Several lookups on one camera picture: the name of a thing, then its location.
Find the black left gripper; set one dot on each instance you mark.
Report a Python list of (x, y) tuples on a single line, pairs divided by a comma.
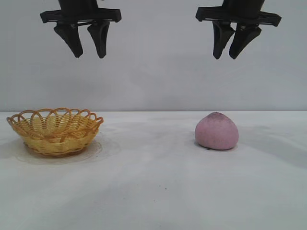
[(78, 10)]

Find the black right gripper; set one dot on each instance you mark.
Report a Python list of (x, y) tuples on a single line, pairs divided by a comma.
[(241, 10)]

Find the pink peach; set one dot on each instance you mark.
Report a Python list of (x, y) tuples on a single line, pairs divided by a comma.
[(216, 133)]

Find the yellow woven wicker basket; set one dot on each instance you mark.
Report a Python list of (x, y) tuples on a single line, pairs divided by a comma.
[(56, 143)]

